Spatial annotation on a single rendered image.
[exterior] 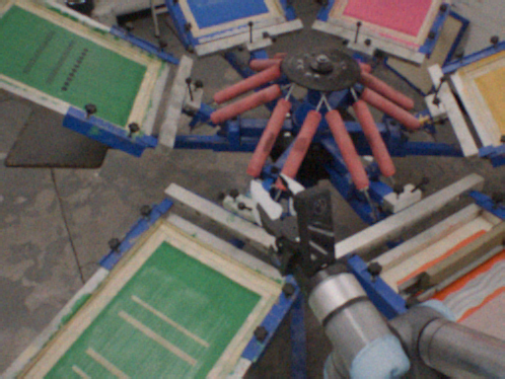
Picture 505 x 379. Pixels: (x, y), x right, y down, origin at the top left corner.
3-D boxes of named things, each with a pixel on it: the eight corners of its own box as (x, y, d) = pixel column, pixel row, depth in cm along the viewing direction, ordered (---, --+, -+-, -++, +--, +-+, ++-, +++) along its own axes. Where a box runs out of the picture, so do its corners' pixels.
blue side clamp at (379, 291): (432, 341, 109) (436, 327, 105) (418, 351, 108) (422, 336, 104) (364, 275, 132) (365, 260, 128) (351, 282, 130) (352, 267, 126)
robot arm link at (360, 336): (355, 405, 53) (370, 388, 47) (316, 336, 60) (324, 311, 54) (403, 378, 56) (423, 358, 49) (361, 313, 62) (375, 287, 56)
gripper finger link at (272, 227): (248, 211, 67) (282, 252, 62) (249, 205, 65) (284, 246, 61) (271, 200, 69) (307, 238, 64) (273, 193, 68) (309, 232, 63)
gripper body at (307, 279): (263, 249, 70) (299, 311, 62) (272, 215, 63) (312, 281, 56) (304, 237, 72) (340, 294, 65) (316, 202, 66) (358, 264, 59)
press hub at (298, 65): (339, 265, 251) (397, 71, 148) (283, 293, 239) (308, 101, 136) (305, 218, 273) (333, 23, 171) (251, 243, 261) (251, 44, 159)
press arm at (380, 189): (412, 214, 144) (414, 203, 141) (399, 221, 142) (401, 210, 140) (380, 190, 157) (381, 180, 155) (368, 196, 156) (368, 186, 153)
